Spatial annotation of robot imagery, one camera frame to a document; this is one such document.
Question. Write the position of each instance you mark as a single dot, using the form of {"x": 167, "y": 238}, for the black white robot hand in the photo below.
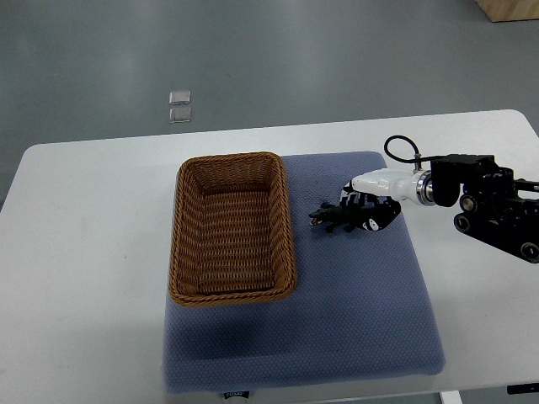
{"x": 384, "y": 183}

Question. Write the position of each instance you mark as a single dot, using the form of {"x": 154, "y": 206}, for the dark toy crocodile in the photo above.
{"x": 334, "y": 216}

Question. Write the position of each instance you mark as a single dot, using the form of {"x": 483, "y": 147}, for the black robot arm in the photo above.
{"x": 488, "y": 194}

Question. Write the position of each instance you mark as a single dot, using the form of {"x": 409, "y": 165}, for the brown wicker basket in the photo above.
{"x": 232, "y": 240}

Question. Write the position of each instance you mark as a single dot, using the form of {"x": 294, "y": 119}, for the blue grey cushion mat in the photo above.
{"x": 360, "y": 309}

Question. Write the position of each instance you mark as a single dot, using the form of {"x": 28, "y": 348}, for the wooden box corner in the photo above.
{"x": 509, "y": 10}

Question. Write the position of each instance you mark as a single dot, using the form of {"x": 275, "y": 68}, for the upper metal floor plate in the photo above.
{"x": 179, "y": 97}

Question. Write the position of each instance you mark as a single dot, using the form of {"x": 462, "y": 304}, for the black table control panel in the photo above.
{"x": 523, "y": 389}

